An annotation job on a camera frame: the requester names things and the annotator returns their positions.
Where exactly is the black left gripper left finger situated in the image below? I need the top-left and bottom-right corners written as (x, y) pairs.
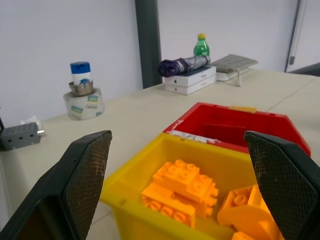
top-left (0, 129), bottom-right (113, 240)

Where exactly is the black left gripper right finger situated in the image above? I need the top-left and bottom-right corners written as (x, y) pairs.
top-left (243, 130), bottom-right (320, 240)

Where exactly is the orange brick piece with disc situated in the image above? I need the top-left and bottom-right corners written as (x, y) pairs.
top-left (216, 184), bottom-right (286, 240)

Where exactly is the red plastic bin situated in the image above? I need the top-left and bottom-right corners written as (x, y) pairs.
top-left (162, 101), bottom-right (312, 158)

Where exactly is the yellow plastic bin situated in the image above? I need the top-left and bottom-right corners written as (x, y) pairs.
top-left (99, 131), bottom-right (286, 240)

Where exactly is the grey perforated block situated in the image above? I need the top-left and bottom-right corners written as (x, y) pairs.
top-left (0, 122), bottom-right (45, 152)

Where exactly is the white tape roll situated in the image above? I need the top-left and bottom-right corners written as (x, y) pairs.
top-left (62, 87), bottom-right (106, 121)

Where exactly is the small metal bowl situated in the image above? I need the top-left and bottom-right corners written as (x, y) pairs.
top-left (68, 79), bottom-right (97, 97)

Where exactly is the orange brick block assembly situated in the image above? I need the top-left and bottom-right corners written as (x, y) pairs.
top-left (141, 159), bottom-right (219, 228)

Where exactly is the white bottle with blue cap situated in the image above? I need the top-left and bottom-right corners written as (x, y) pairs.
top-left (69, 61), bottom-right (92, 86)

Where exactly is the white Mac mini computer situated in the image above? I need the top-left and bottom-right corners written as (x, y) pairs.
top-left (215, 67), bottom-right (250, 82)

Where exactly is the grey checked pouch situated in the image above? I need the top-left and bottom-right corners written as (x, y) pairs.
top-left (209, 53), bottom-right (259, 73)

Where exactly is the white iPhone box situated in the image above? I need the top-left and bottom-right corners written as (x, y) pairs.
top-left (162, 65), bottom-right (217, 88)
top-left (164, 74), bottom-right (217, 96)

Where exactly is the folded grey purple umbrella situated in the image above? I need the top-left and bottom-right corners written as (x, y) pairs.
top-left (157, 55), bottom-right (212, 78)

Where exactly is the green plastic bottle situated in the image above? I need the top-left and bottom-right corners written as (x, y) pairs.
top-left (193, 33), bottom-right (211, 57)

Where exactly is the grey door frame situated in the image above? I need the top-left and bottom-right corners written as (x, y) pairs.
top-left (284, 0), bottom-right (309, 73)

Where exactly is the dark grey wall pillar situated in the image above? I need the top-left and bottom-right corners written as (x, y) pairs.
top-left (134, 0), bottom-right (163, 90)

